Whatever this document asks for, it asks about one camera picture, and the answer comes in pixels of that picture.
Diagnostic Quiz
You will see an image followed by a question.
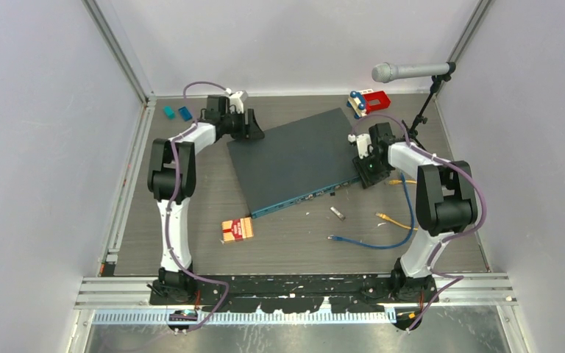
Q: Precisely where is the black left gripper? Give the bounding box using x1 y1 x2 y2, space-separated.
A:
223 111 266 142

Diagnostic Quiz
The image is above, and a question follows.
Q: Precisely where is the yellow ethernet cable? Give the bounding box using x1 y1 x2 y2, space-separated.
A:
375 179 419 232

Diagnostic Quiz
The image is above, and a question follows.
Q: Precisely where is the dark network switch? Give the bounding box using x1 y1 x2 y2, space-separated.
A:
227 108 360 218

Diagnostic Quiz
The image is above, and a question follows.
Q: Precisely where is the silver SFP transceiver module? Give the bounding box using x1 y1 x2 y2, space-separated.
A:
330 207 346 221

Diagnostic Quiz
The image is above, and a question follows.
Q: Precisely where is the blue ethernet cable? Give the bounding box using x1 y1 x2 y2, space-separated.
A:
327 173 416 251

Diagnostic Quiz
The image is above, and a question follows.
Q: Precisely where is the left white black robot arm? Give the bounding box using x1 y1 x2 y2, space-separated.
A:
147 90 265 304

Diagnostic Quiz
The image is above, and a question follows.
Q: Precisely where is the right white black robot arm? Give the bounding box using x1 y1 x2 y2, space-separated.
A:
347 123 486 302

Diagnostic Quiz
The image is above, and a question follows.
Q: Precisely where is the black microphone tripod stand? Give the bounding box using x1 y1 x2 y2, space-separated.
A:
402 61 456 150

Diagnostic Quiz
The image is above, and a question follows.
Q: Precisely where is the red white blue toy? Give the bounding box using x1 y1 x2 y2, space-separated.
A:
346 89 391 120

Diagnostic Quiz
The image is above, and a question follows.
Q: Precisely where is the blue plastic block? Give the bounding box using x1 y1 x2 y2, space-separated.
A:
177 106 193 121

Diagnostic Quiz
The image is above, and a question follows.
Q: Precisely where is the teal plastic block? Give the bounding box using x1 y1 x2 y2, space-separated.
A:
163 106 176 120

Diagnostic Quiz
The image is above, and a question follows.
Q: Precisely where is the grey microphone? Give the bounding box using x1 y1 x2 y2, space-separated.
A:
372 62 456 83

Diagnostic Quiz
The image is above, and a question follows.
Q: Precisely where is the red and gold card box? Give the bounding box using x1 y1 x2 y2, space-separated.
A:
221 217 254 243

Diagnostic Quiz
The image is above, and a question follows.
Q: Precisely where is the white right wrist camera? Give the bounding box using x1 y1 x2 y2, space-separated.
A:
347 133 373 160

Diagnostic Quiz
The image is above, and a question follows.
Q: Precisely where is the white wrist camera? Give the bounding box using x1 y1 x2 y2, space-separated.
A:
225 88 249 114
347 133 373 160

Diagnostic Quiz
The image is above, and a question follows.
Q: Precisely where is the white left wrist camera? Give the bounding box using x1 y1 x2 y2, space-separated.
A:
225 88 249 114

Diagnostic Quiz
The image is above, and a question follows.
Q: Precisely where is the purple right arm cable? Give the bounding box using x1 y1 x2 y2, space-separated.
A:
349 113 488 332

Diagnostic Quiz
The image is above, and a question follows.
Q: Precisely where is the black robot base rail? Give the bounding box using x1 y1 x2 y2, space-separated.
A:
148 273 438 314

